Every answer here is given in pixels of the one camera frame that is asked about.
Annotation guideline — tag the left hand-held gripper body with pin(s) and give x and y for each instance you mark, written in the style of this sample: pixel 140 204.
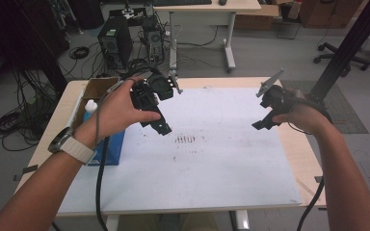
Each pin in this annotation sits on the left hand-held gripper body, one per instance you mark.
pixel 147 94

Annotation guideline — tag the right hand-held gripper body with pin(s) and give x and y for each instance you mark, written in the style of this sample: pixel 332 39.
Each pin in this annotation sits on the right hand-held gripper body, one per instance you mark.
pixel 277 97

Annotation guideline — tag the blue cardboard box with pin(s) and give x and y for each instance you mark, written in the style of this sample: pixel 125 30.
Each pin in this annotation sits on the blue cardboard box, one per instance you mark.
pixel 112 150

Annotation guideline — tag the person's left hand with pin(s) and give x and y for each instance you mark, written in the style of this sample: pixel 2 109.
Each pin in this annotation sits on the person's left hand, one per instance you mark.
pixel 118 112

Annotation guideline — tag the person's right hand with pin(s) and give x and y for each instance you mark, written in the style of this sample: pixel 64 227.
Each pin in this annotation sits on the person's right hand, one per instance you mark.
pixel 308 115

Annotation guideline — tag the open computer case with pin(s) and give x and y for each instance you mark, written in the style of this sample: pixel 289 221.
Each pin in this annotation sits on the open computer case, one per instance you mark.
pixel 154 41

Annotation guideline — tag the black computer tower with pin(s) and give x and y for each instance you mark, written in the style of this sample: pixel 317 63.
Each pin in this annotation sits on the black computer tower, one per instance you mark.
pixel 114 41

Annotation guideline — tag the grey floor mat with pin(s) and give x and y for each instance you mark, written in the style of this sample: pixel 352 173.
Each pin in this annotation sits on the grey floor mat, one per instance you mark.
pixel 343 112

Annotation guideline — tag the black office chair base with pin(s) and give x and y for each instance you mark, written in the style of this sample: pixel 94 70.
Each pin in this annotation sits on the black office chair base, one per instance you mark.
pixel 343 57

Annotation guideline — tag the brown cardboard box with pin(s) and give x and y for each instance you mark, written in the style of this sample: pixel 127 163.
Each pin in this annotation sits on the brown cardboard box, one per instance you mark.
pixel 257 19

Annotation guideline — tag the wristwatch with white band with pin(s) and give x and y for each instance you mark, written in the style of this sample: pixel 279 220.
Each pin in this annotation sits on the wristwatch with white band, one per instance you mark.
pixel 74 149

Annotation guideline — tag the black keyboard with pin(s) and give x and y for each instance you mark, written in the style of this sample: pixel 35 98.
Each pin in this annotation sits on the black keyboard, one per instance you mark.
pixel 181 2

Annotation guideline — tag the white table leg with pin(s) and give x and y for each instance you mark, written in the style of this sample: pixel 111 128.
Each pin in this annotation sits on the white table leg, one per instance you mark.
pixel 241 219
pixel 111 223

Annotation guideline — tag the brown wooden cabinet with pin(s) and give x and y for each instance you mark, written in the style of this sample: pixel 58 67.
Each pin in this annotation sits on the brown wooden cabinet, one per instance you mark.
pixel 330 12

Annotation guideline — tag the white desk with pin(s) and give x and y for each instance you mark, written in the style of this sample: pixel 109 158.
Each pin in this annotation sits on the white desk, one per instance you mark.
pixel 205 6

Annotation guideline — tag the black computer mouse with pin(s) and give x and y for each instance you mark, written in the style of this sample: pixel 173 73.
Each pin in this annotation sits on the black computer mouse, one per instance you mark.
pixel 223 2

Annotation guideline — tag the black tape strip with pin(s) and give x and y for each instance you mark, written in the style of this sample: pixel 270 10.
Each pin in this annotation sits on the black tape strip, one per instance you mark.
pixel 29 169

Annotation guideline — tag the dark curtain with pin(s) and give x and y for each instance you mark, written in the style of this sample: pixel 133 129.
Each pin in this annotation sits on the dark curtain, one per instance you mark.
pixel 19 32

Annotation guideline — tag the black metal post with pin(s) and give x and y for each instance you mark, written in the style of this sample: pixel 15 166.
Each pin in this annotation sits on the black metal post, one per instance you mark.
pixel 353 41

